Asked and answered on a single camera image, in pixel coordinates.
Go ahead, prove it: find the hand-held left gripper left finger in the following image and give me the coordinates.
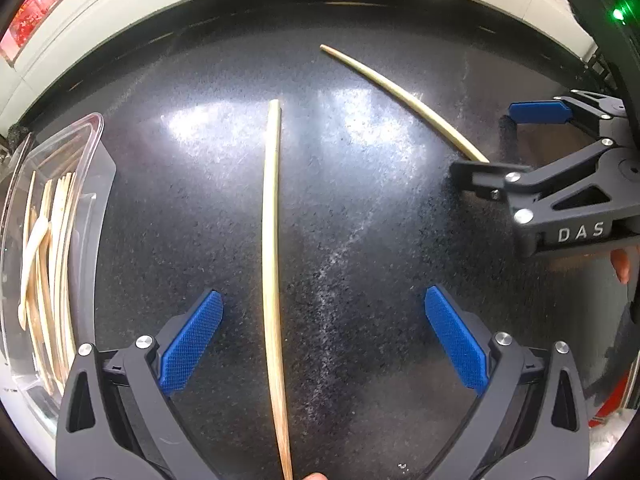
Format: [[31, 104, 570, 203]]
[[55, 289, 226, 480]]

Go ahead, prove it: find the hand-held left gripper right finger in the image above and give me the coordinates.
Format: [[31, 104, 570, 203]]
[[422, 285, 593, 480]]

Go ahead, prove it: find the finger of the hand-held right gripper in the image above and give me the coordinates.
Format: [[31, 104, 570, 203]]
[[507, 90, 628, 148], [450, 137, 630, 222]]

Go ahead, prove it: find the wooden chopstick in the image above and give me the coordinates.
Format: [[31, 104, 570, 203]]
[[319, 44, 491, 164], [261, 99, 295, 480]]

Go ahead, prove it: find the bundle of collected chopsticks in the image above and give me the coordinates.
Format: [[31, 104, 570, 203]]
[[17, 170, 81, 396]]

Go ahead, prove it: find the clear plastic container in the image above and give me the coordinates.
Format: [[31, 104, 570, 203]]
[[0, 112, 118, 436]]

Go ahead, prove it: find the white-handled brown spoon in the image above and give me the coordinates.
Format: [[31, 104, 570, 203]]
[[17, 220, 51, 331]]

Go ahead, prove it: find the person's right hand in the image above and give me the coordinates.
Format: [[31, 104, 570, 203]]
[[610, 247, 633, 285]]

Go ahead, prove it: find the red printed packet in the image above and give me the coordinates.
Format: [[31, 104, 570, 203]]
[[0, 0, 56, 66]]

